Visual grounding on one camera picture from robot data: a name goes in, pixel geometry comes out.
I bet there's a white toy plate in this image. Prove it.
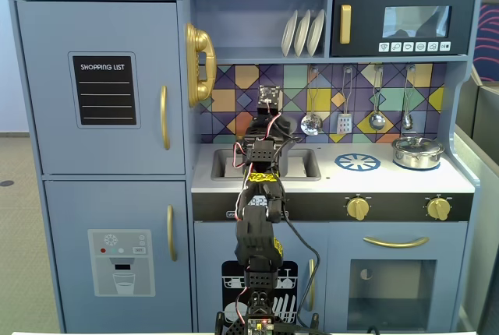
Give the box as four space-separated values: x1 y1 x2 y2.
306 9 326 57
281 9 299 58
293 9 312 58

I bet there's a black cable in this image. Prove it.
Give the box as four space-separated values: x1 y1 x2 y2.
282 216 321 330

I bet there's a gold toy telephone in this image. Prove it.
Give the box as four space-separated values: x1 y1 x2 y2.
185 22 218 108

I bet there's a blue wooden play kitchen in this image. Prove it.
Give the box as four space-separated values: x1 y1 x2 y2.
7 0 484 334

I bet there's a black shopping list chalkboard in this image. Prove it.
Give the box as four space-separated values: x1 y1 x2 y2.
68 51 141 129

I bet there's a blue dishwasher door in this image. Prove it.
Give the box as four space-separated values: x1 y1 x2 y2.
193 221 328 332

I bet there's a blue fridge door with chalkboard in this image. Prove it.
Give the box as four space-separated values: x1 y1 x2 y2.
16 0 186 175

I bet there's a gold oven door handle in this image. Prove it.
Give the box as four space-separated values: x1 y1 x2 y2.
363 236 430 249

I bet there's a black toy microwave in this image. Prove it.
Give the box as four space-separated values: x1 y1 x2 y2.
331 0 477 58

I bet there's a steel ladle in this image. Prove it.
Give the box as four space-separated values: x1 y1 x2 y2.
368 65 387 132

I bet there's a gray sink basin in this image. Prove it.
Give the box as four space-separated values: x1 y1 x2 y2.
211 147 322 182

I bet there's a blue oven door with window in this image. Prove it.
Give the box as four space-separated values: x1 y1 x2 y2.
327 221 469 332

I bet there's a short gold freezer door handle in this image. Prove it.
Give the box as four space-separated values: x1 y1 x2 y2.
166 205 178 262

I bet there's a shiny steel pot lid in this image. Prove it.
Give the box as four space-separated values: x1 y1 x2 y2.
392 136 444 153

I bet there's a long gold fridge door handle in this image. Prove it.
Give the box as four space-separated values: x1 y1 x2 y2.
159 85 172 151

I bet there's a blue freezer door with dispenser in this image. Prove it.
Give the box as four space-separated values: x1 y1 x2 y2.
43 180 194 333

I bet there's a steel spoon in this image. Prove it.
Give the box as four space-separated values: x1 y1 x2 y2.
401 65 416 132

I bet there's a gold dishwasher door handle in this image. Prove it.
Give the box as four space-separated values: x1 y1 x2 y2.
307 259 316 312

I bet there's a gray desk divider with rounded corner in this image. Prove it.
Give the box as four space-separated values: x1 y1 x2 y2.
454 65 499 330

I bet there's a steel skimmer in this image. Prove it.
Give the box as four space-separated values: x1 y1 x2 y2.
299 65 324 136

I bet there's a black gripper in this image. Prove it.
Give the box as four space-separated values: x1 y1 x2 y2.
244 96 284 144

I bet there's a steel slotted spatula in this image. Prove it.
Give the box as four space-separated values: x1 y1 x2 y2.
336 65 354 136

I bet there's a gold stove knob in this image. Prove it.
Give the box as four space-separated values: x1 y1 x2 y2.
346 196 370 221
426 196 452 221

